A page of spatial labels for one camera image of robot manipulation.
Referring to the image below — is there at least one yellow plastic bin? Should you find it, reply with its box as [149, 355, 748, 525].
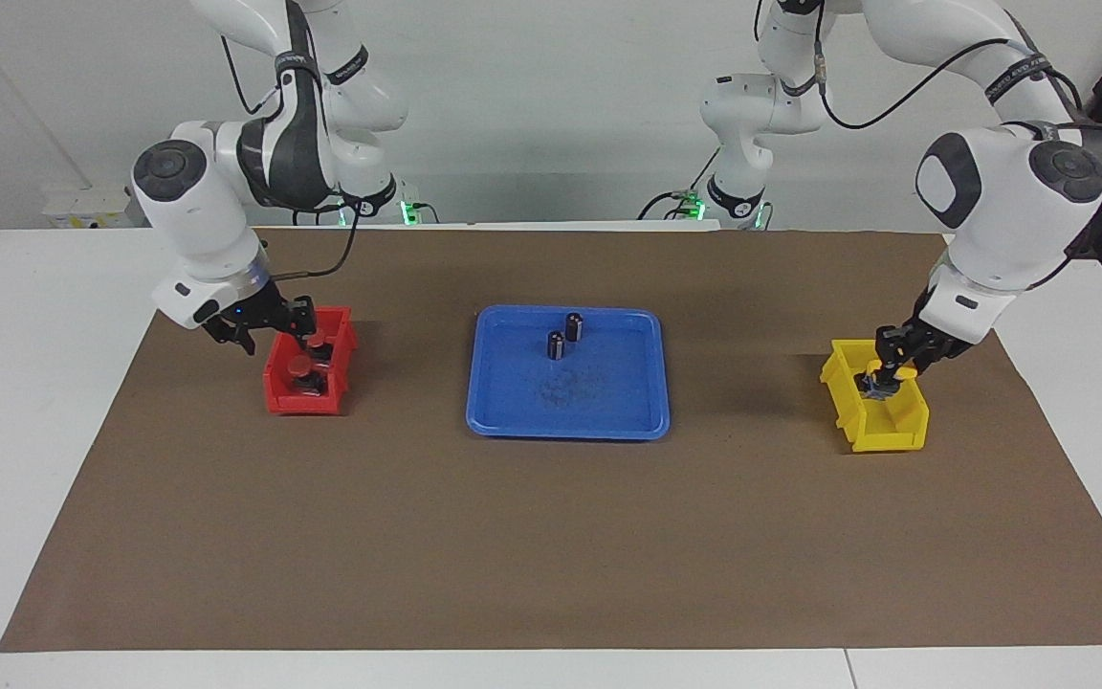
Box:
[819, 338, 931, 454]

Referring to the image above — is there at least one red plastic bin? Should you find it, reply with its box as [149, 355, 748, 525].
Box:
[262, 306, 359, 416]

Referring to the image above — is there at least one blue plastic tray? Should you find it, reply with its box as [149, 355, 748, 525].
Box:
[465, 304, 672, 441]

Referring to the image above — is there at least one brown paper table mat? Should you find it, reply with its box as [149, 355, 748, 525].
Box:
[0, 228, 1102, 654]

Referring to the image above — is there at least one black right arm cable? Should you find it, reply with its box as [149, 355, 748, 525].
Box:
[221, 33, 363, 284]

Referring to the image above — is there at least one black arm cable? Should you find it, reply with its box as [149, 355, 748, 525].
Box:
[754, 0, 1102, 146]
[221, 33, 363, 284]

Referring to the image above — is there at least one black right base cable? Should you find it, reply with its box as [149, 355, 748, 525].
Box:
[291, 187, 343, 227]

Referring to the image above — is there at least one black base cable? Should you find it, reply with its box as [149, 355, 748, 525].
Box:
[635, 148, 722, 221]
[291, 187, 343, 227]

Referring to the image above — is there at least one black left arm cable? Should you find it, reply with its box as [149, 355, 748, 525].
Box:
[754, 0, 1102, 146]

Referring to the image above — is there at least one black left base cable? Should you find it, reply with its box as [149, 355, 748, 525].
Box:
[635, 148, 722, 221]

